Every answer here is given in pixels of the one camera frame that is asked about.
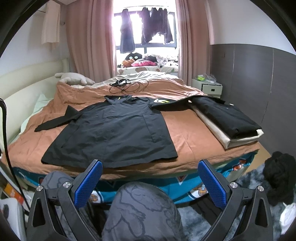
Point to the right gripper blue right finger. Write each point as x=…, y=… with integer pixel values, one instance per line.
x=226, y=197

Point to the black shirt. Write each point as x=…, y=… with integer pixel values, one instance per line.
x=119, y=132

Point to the plush toys on windowsill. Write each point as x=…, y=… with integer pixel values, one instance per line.
x=135, y=63

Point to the cream bed headboard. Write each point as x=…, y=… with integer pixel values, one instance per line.
x=21, y=89

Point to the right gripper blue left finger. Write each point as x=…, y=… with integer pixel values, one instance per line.
x=75, y=195

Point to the grey plush toy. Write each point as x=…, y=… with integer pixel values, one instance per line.
x=71, y=78

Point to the white nightstand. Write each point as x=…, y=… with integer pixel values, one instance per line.
x=210, y=89

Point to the cream cloth on wall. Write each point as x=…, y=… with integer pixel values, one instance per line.
x=51, y=24

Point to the hanging dark garment left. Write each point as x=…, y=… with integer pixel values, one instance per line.
x=126, y=40

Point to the black fuzzy garment on floor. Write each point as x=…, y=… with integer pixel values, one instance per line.
x=279, y=172

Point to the folded black clothes stack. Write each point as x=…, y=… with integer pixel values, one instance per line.
x=231, y=120

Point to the pink right curtain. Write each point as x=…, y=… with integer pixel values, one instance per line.
x=194, y=40

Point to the grey patterned trouser leg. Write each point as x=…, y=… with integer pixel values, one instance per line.
x=139, y=211

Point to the pale green pillow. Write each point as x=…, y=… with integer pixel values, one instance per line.
x=42, y=101

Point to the pink left curtain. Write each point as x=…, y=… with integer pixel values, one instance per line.
x=90, y=40

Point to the pink curtain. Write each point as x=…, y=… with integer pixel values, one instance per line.
x=90, y=40
x=194, y=40

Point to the hanging dark garments right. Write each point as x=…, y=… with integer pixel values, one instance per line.
x=155, y=21

